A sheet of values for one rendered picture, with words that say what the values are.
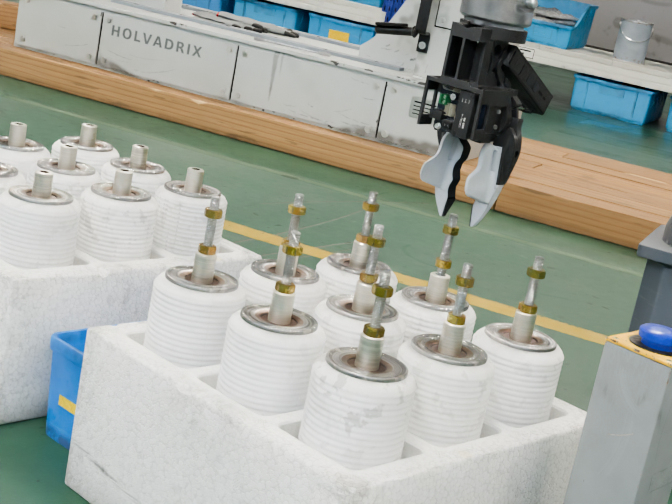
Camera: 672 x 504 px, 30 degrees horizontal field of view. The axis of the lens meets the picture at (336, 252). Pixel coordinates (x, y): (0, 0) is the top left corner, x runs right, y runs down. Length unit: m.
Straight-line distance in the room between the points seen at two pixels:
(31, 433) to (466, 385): 0.55
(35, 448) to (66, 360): 0.11
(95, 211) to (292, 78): 1.95
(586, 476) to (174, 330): 0.42
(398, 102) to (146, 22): 0.80
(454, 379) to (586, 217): 2.00
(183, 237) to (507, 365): 0.54
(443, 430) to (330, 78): 2.29
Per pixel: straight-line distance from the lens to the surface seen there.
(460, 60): 1.29
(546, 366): 1.29
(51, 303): 1.48
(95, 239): 1.57
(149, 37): 3.68
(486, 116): 1.29
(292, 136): 3.39
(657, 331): 1.17
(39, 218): 1.48
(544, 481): 1.31
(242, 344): 1.18
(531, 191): 3.18
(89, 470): 1.35
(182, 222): 1.63
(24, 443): 1.47
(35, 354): 1.49
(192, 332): 1.26
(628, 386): 1.16
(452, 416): 1.20
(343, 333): 1.25
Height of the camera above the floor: 0.63
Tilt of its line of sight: 15 degrees down
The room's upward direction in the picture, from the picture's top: 11 degrees clockwise
